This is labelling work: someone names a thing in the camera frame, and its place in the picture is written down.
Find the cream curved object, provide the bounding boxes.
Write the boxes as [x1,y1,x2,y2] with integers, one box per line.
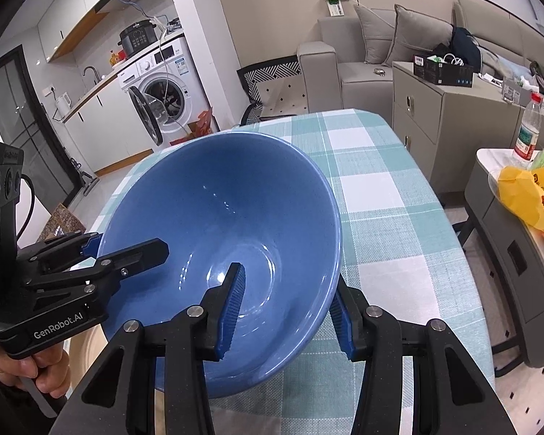
[68,326,108,393]

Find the dark jacket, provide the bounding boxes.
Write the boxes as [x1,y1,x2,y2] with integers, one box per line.
[428,27,483,71]

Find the teal plaid tablecloth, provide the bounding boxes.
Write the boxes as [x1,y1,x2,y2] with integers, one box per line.
[97,109,497,435]

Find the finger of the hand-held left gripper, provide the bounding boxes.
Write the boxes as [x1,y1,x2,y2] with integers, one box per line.
[17,231,103,273]
[25,238,170,300]

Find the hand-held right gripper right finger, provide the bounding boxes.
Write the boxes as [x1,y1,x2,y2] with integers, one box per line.
[329,276,518,435]

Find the red cardboard box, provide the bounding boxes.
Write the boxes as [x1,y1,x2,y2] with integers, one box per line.
[181,108,215,139]

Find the floor mop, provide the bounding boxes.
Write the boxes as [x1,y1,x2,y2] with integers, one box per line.
[70,158,100,195]

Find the grey sofa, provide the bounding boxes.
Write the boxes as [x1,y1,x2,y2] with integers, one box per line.
[298,0,544,114]

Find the person's left hand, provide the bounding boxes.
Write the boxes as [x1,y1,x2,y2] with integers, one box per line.
[0,344,71,399]

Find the white top side table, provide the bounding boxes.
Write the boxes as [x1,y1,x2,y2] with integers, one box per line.
[462,147,544,368]

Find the white wall cabinet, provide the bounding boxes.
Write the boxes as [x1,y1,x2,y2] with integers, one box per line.
[38,0,166,62]

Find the white kitchen counter cabinet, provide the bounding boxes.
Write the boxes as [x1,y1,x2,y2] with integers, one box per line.
[61,77,157,177]

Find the grey sofa pillow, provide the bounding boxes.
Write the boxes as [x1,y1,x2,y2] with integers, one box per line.
[383,4,454,66]
[354,4,402,65]

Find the black box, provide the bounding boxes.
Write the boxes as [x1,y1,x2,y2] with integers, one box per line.
[412,53,474,88]

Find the black pressure cooker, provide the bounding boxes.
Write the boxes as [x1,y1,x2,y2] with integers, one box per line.
[118,22,158,57]

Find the pale blue cloth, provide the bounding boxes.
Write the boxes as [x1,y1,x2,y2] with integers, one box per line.
[481,50,533,83]

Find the clear water bottle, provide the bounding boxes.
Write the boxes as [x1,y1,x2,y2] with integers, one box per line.
[511,92,544,168]

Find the yellow plastic bag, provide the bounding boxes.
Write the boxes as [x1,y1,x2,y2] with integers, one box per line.
[498,165,544,241]

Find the white washing machine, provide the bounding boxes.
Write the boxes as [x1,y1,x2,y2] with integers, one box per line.
[117,32,214,148]

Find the blue bowl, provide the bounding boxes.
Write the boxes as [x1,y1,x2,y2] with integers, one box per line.
[96,133,343,400]

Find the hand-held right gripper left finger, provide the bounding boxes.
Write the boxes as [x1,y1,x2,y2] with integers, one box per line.
[50,263,246,435]

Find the dark glass door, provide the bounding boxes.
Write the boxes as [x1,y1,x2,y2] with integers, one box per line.
[0,50,80,200]

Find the patterned flat cardboard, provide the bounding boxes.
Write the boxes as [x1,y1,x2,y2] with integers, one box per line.
[38,203,87,243]

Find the grey tissue box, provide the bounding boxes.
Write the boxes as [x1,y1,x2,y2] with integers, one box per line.
[501,75,542,103]

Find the grey nightstand cabinet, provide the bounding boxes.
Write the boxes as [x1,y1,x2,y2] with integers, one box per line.
[392,61,542,193]

